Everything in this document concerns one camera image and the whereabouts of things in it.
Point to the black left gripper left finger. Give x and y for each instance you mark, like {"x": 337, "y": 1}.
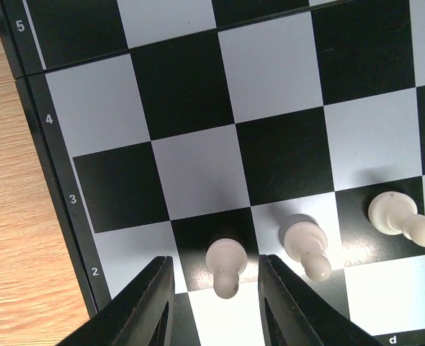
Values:
{"x": 141, "y": 314}

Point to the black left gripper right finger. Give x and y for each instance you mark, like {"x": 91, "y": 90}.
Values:
{"x": 292, "y": 313}

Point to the white pawn c2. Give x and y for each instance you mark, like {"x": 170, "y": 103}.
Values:
{"x": 306, "y": 243}

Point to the white pawn b2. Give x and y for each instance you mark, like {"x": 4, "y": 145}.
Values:
{"x": 226, "y": 259}

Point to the white pawn d2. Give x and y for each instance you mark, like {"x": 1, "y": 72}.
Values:
{"x": 394, "y": 213}

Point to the black white chessboard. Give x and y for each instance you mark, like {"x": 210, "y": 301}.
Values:
{"x": 163, "y": 126}

